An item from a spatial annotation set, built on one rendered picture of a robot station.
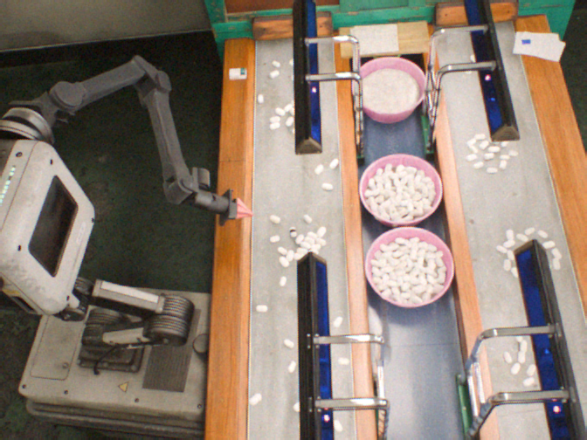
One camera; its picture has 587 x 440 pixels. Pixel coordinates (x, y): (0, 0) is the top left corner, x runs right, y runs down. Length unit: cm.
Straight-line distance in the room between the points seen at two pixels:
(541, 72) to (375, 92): 59
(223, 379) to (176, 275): 111
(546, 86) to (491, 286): 80
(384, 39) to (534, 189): 80
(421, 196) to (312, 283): 69
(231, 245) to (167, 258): 95
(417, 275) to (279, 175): 58
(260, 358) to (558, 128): 125
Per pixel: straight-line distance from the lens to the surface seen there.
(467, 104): 247
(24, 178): 160
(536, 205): 226
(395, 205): 220
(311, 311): 164
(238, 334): 201
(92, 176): 342
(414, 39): 261
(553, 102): 249
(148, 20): 370
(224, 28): 267
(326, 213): 219
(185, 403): 229
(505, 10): 266
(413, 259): 212
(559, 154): 236
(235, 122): 241
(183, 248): 307
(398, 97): 248
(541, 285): 172
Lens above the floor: 262
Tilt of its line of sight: 60 degrees down
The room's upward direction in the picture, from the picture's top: 11 degrees counter-clockwise
